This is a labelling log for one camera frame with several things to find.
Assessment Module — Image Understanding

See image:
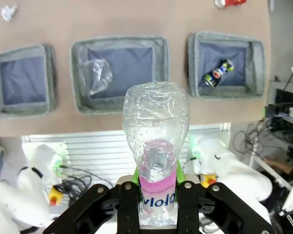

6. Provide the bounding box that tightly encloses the black cable bundle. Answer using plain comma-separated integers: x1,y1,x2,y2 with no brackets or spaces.
55,164,114,204

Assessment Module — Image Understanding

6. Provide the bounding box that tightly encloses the black cable tangle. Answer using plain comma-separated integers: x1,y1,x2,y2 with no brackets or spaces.
233,117,285,159

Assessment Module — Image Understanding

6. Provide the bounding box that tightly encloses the grey fabric basket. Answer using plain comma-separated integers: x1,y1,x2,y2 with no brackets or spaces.
187,30,266,100
70,36,171,116
0,43,57,119

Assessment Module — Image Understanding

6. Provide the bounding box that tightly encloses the crumpled white paper ball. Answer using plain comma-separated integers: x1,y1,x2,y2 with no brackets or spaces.
0,4,18,22

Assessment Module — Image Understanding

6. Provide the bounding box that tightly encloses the crushed clear bottle pink label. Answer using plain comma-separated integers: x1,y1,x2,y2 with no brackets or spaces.
122,81,190,227

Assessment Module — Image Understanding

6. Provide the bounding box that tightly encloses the crushed red soda can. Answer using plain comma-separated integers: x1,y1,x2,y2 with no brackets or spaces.
214,0,247,9

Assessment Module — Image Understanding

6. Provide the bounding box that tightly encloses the yellow emergency stop button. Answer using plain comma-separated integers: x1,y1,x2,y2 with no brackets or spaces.
48,185,64,207
200,173,217,188

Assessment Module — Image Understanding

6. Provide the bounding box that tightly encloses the dark printed drink can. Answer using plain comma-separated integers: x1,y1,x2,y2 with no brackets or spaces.
204,58,235,88

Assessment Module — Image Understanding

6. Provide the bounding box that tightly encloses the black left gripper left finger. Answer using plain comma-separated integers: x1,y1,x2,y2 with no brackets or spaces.
42,165,140,234

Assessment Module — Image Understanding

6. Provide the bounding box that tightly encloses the aluminium slotted mounting plate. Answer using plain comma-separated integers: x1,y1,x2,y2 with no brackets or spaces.
21,123,231,178

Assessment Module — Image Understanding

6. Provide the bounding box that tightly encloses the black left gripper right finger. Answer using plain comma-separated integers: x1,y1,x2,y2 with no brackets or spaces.
176,159,276,234

